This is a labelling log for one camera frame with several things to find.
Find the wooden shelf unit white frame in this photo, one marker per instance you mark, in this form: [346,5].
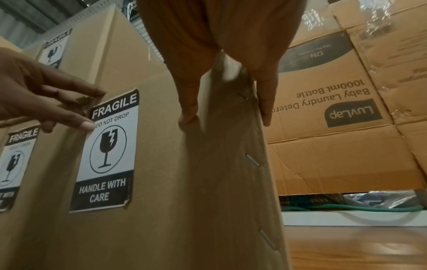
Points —
[350,218]

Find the large cardboard box dark band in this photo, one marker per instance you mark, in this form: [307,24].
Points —
[333,145]

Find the person's right hand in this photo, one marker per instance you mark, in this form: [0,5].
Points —
[217,23]

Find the medium taped cardboard box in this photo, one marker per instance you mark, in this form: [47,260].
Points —
[166,184]

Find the person's left hand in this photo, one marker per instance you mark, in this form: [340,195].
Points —
[33,89]

